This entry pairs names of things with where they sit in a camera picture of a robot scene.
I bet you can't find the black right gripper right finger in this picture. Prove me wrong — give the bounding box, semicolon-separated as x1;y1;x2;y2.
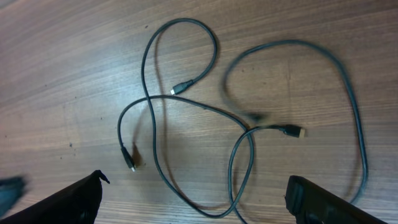
285;175;386;224

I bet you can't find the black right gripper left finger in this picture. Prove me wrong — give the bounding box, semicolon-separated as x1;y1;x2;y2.
1;170;109;224

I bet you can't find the thin black micro USB cable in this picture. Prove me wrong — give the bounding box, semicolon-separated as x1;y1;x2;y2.
117;95;249;172

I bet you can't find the black cable with gold plug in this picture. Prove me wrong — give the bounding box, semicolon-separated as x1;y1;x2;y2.
222;39;369;224

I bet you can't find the black USB cable bundle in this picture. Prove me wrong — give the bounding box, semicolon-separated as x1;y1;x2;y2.
141;17;255;219

